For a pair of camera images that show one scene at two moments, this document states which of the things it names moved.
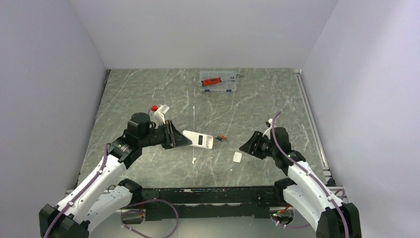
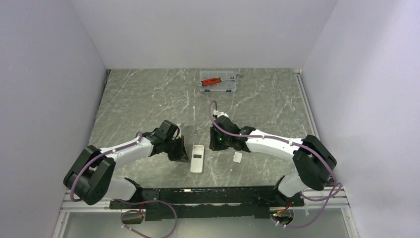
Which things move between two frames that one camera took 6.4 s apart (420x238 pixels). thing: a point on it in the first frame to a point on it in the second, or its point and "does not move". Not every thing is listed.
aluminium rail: x=310 y=117 does not move
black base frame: x=210 y=196 does not move
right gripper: x=250 y=148 to x=214 y=145
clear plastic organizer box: x=228 y=85 does not move
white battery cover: x=237 y=157 does not move
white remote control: x=199 y=140 to x=197 y=158
